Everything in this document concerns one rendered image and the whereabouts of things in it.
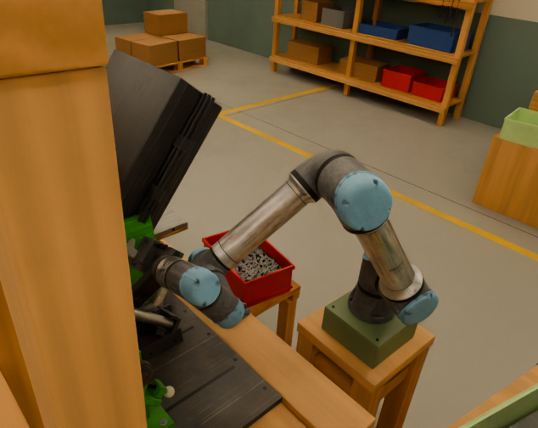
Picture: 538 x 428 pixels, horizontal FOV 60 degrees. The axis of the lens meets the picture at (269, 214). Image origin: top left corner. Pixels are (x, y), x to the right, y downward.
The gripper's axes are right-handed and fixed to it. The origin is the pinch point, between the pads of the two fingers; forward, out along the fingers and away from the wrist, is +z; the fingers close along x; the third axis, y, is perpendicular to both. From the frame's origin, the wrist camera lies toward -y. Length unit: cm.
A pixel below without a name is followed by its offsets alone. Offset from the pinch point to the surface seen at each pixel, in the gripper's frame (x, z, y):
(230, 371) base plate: -34.9, -17.6, -15.0
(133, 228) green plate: 0.8, 2.4, 7.8
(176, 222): -18.7, 16.3, 16.5
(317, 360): -71, -17, -3
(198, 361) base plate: -30.1, -9.6, -16.6
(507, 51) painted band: -387, 135, 399
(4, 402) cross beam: 26, -34, -27
